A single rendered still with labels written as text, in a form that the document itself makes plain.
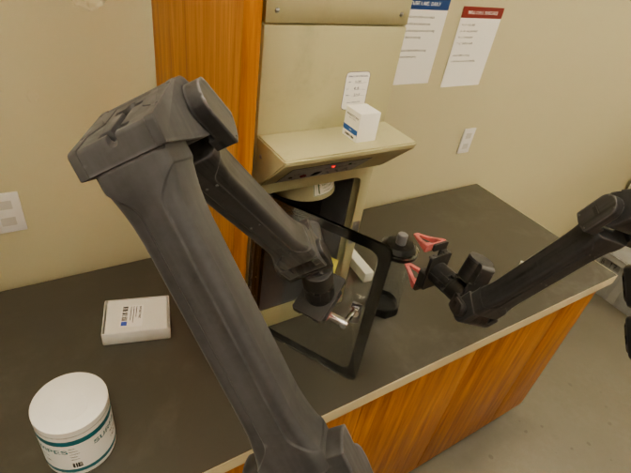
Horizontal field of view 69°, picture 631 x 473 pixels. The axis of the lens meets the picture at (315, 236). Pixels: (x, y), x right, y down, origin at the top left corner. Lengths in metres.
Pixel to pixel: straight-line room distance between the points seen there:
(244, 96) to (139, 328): 0.69
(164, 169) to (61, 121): 0.94
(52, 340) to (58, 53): 0.67
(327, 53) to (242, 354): 0.67
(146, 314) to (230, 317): 0.90
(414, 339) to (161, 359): 0.68
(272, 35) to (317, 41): 0.09
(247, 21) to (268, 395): 0.53
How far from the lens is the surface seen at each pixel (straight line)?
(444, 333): 1.41
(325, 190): 1.11
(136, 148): 0.36
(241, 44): 0.75
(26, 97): 1.26
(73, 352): 1.28
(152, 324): 1.25
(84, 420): 0.97
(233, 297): 0.38
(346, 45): 0.95
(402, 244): 1.25
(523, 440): 2.55
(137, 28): 1.24
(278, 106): 0.92
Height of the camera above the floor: 1.89
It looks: 36 degrees down
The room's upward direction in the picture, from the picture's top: 10 degrees clockwise
